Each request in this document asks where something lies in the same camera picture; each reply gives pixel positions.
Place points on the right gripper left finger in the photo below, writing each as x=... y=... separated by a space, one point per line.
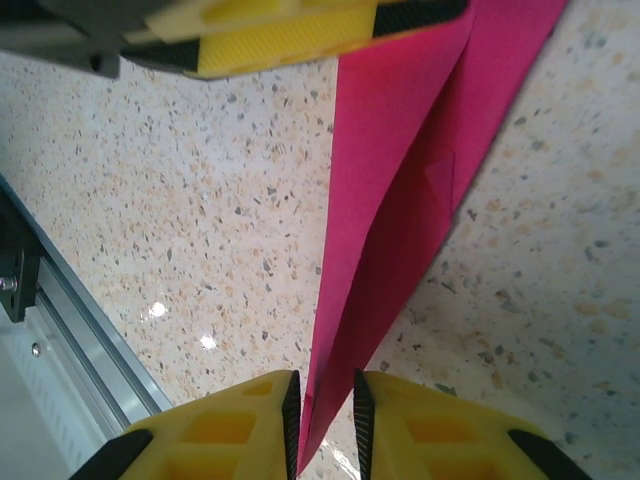
x=210 y=435

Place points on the pink cloth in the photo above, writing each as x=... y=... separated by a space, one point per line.
x=380 y=150

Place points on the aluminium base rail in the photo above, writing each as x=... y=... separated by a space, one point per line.
x=75 y=320

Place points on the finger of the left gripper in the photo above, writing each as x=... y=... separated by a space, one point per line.
x=280 y=47
x=170 y=25

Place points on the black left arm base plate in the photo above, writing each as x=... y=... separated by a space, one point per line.
x=17 y=270

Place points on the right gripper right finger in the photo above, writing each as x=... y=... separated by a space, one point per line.
x=450 y=440

